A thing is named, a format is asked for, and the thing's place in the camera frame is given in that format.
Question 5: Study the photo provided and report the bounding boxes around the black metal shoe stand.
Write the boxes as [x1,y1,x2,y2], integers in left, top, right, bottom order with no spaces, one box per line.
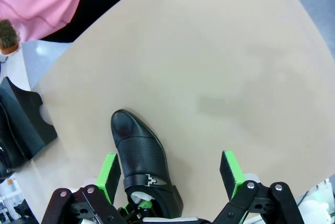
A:
[0,76,59,162]

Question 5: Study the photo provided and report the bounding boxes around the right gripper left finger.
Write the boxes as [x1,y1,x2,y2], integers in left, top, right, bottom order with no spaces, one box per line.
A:
[40,152,129,224]

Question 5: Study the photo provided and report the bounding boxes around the person's black trousers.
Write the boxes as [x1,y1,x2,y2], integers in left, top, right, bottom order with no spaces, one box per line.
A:
[40,0,124,43]

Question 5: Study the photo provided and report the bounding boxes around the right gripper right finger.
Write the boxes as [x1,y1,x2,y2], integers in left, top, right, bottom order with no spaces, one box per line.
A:
[211,150,306,224]

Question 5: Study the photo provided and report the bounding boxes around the wooden shoe brush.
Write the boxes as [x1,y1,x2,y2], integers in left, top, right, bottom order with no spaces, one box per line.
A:
[0,19,22,56]

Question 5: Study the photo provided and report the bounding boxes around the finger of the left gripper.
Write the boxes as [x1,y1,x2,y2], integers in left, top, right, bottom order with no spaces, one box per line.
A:
[137,199,155,218]
[117,201,139,221]

